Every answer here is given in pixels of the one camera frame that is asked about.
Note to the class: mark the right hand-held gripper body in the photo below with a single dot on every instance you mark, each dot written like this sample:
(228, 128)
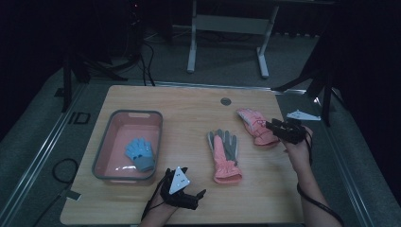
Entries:
(291, 132)

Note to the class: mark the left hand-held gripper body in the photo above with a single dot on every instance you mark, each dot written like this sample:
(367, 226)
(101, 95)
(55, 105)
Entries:
(178, 181)

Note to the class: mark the pink winter glove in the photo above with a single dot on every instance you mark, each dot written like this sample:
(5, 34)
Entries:
(255, 126)
(225, 170)

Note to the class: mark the blue knitted child glove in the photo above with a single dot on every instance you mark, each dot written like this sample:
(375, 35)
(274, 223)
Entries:
(140, 151)

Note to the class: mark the pink plastic tray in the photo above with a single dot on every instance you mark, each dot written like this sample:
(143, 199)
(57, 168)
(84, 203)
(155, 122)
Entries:
(126, 132)

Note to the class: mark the person's right hand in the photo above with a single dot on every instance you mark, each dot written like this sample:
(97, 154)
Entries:
(299, 154)

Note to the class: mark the person's left hand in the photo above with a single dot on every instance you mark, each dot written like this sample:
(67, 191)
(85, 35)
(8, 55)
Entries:
(164, 209)

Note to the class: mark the black tripod stand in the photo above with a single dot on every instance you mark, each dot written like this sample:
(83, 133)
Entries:
(326, 94)
(67, 82)

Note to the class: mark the grey table grommet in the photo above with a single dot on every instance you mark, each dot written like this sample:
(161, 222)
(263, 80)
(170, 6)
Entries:
(225, 101)

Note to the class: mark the black curtain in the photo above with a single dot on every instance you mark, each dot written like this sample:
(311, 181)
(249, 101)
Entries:
(372, 78)

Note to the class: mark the grey tape piece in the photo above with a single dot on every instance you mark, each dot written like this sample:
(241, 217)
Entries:
(73, 195)

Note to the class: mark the aluminium floor rail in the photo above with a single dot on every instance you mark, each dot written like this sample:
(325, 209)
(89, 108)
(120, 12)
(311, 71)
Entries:
(195, 83)
(38, 151)
(346, 167)

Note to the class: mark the white desk frame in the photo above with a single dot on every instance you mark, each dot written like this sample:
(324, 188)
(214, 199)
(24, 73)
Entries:
(230, 23)

